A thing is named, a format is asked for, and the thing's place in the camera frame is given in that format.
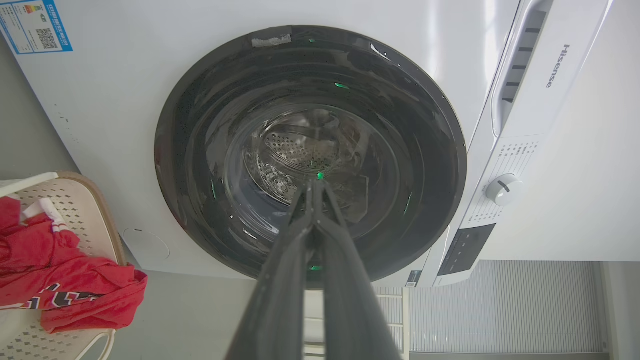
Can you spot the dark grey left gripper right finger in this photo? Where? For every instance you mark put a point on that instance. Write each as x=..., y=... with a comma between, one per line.
x=350, y=300

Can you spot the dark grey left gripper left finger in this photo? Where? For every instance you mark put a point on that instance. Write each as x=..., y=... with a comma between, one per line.
x=280, y=295

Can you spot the beige perforated laundry basket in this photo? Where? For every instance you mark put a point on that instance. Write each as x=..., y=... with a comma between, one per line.
x=85, y=220

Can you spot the round black washing machine door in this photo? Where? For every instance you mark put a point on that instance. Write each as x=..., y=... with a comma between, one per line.
x=310, y=150

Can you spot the grey pleated window blind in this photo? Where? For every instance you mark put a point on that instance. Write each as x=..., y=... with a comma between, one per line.
x=505, y=307

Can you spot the white washing machine dial knob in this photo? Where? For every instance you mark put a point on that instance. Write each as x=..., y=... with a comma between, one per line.
x=504, y=189

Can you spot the white Hisense washing machine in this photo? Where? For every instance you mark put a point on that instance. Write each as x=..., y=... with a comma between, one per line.
x=500, y=150

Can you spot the red printed shirt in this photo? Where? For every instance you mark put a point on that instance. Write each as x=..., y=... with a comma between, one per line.
x=60, y=280

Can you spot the blue energy label sticker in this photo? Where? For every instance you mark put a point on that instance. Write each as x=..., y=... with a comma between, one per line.
x=34, y=25

